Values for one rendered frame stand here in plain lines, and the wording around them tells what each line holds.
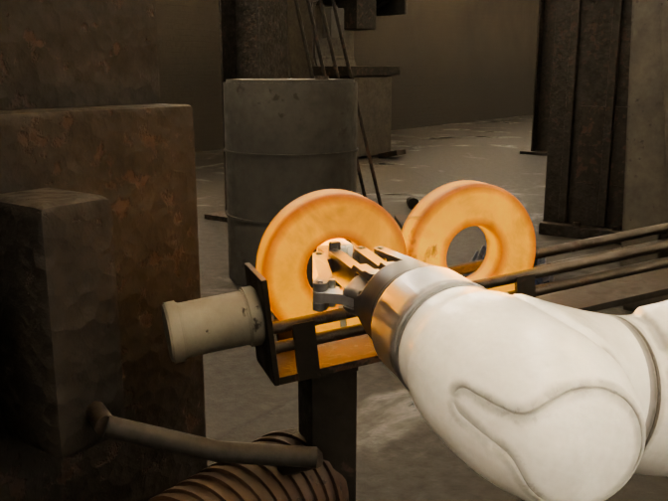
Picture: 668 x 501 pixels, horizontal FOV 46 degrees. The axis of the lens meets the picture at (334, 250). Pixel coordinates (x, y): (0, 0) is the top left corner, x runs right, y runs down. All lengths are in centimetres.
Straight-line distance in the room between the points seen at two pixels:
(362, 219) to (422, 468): 121
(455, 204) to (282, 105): 240
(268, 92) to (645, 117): 142
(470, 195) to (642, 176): 226
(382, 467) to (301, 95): 172
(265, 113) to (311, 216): 245
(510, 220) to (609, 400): 44
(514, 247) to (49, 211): 47
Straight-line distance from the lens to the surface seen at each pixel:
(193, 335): 75
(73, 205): 72
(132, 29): 97
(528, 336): 45
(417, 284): 55
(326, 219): 76
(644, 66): 305
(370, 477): 187
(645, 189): 306
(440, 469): 192
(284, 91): 317
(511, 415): 43
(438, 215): 81
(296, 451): 76
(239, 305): 75
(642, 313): 56
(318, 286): 64
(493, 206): 84
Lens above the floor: 91
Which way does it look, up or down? 13 degrees down
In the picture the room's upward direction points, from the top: straight up
